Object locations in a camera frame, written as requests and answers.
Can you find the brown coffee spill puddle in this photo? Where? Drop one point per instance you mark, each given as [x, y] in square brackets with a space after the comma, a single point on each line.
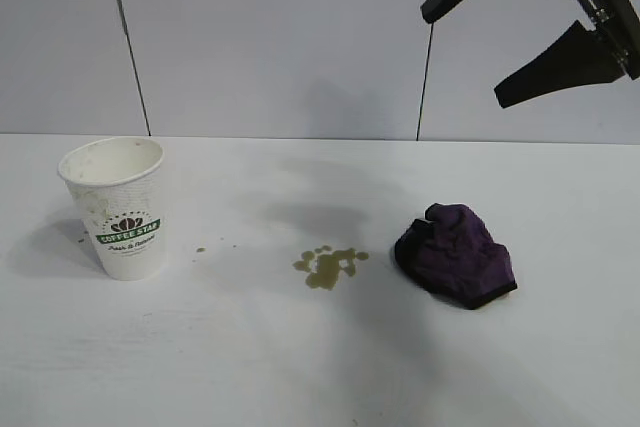
[325, 272]

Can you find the white paper coffee cup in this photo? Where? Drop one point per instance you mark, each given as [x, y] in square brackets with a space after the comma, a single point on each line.
[125, 227]

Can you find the purple cloth with black hem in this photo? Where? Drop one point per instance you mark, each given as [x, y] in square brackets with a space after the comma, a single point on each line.
[455, 257]

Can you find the tiny coffee specks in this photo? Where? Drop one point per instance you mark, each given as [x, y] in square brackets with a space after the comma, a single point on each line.
[80, 237]

